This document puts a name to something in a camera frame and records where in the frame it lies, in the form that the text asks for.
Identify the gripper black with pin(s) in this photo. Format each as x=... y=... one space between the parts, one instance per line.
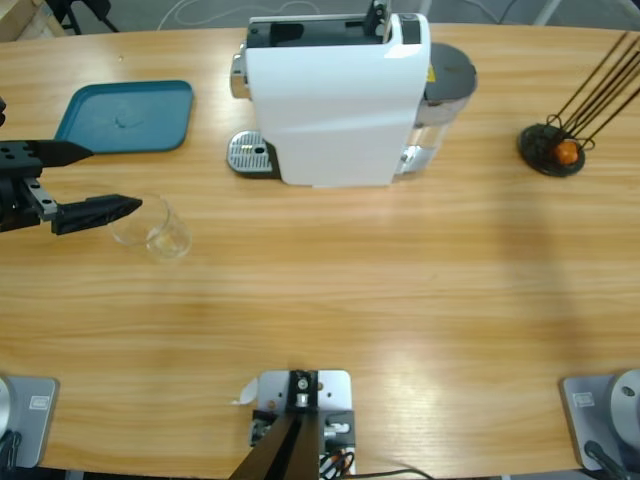
x=17 y=190

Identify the clear drinking glass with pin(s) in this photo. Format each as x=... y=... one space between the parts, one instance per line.
x=165 y=245

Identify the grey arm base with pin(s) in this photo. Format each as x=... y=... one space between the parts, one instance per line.
x=585 y=425
x=30 y=425

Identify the white capsule coffee machine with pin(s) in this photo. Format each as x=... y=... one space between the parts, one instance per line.
x=340 y=110

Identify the orange coffee capsule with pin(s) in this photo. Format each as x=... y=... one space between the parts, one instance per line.
x=566 y=152

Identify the teal plastic tray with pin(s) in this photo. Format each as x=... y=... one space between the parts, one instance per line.
x=140 y=115

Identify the white paper tag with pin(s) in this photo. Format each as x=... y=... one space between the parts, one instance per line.
x=247 y=392

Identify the white metal leg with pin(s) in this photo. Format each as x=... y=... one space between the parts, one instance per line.
x=547 y=12
x=425 y=6

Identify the black capsule holder with rods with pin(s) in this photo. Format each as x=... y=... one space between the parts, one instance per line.
x=542 y=160

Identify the black chair frame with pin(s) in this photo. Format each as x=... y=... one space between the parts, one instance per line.
x=95 y=9

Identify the white mount with dark post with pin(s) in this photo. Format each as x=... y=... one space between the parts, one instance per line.
x=302 y=400

